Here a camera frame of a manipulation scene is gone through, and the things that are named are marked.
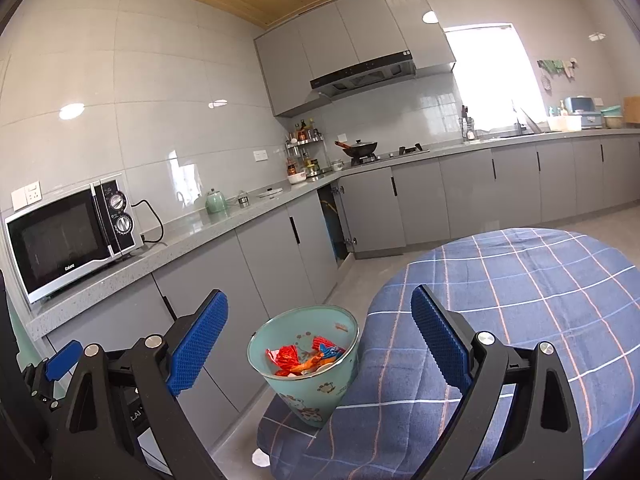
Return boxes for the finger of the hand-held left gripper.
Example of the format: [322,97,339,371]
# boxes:
[20,339,84,411]

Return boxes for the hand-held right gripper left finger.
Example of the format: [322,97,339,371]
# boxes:
[50,290,229,480]

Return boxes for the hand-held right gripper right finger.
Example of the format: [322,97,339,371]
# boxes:
[410,285,586,480]

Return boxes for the red plastic bags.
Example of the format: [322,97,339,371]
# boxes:
[265,345,301,376]

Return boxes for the teal trash bin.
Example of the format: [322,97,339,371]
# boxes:
[247,305,361,428]

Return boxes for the orange wrapper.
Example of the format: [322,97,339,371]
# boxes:
[300,352,336,373]

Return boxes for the blue plaid tablecloth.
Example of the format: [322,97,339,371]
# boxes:
[256,227,640,480]

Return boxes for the black and silver microwave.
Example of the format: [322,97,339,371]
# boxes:
[4,177,146,305]

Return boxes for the green teapot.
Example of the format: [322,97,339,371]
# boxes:
[205,187,230,214]

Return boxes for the grey lower cabinets with counter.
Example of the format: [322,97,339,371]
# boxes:
[25,127,640,456]

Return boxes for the gas stove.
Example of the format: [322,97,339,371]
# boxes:
[348,145,431,167]

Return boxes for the black wok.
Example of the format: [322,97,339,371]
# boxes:
[334,138,379,161]

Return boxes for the utensil holder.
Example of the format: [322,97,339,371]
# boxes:
[459,105,477,142]

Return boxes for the metal spice rack with bottles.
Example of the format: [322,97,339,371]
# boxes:
[285,119,326,177]

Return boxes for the leaning chopping board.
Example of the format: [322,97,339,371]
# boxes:
[520,107,543,134]

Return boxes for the white basin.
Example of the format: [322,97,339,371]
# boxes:
[546,115,583,133]

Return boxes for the bright window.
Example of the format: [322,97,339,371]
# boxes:
[442,23,547,136]

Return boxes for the blue storage box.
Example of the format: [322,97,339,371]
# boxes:
[565,96,603,131]

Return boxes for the black range hood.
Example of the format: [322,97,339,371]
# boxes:
[309,50,417,101]

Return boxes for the grey upper cabinets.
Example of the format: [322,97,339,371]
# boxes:
[253,0,457,118]

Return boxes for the black power cable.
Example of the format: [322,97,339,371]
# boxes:
[131,199,168,248]

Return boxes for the white double wall socket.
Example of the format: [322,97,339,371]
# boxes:
[11,181,42,212]

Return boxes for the wall hooks with cloths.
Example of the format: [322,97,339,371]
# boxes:
[536,57,580,92]

